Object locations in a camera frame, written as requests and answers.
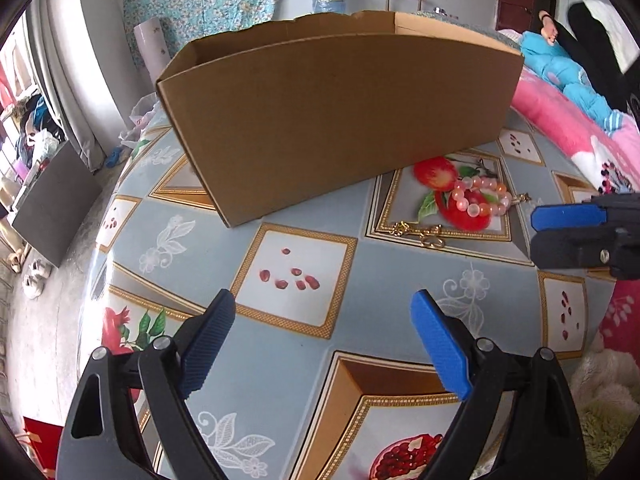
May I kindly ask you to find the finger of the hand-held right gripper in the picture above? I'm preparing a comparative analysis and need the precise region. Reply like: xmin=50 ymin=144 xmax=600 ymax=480
xmin=530 ymin=230 xmax=640 ymax=280
xmin=531 ymin=192 xmax=640 ymax=232

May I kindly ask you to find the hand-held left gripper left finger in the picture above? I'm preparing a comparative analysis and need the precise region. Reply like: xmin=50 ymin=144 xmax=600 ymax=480
xmin=56 ymin=288 xmax=236 ymax=480

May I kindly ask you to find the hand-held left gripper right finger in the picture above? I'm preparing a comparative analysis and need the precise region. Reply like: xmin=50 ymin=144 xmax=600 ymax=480
xmin=410 ymin=289 xmax=589 ymax=480

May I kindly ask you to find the gold chain ornament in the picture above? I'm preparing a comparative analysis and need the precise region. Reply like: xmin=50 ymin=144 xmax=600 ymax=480
xmin=390 ymin=221 xmax=446 ymax=250

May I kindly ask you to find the pink bead bracelet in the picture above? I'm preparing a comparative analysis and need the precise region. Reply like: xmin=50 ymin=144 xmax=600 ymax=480
xmin=452 ymin=175 xmax=513 ymax=218

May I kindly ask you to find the brown cardboard box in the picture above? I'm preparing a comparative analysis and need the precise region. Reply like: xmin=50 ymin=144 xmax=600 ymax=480
xmin=156 ymin=10 xmax=525 ymax=229

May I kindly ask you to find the pink floral blanket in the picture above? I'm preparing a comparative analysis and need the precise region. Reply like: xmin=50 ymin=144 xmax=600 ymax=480
xmin=510 ymin=67 xmax=640 ymax=358

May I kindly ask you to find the white fluffy blanket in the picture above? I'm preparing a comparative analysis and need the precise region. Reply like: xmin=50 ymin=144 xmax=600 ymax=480
xmin=570 ymin=350 xmax=636 ymax=411

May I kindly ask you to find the red gift bag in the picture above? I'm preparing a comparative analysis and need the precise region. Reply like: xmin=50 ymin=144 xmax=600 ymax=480
xmin=22 ymin=415 xmax=63 ymax=471

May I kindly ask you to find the green fluffy blanket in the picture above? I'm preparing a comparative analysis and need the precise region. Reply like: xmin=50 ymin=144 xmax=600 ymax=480
xmin=580 ymin=410 xmax=636 ymax=476

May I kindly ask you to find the grey cabinet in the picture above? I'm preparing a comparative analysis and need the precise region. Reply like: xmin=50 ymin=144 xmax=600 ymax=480
xmin=10 ymin=137 xmax=103 ymax=266

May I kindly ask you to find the silver patterned cover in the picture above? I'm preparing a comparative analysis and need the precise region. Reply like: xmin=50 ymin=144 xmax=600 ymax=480
xmin=410 ymin=10 xmax=523 ymax=53

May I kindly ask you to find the white plastic bag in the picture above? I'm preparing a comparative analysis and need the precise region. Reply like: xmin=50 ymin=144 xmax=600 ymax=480
xmin=120 ymin=92 xmax=166 ymax=146

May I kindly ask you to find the pile of clothes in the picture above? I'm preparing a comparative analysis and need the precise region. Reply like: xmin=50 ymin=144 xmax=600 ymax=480
xmin=0 ymin=90 xmax=68 ymax=201

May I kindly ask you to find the grey curtain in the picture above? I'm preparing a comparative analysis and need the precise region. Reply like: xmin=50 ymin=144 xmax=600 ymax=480
xmin=25 ymin=5 xmax=108 ymax=171

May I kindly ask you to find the pale pink roll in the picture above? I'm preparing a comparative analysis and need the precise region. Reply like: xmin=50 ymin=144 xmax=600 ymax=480
xmin=133 ymin=16 xmax=176 ymax=81

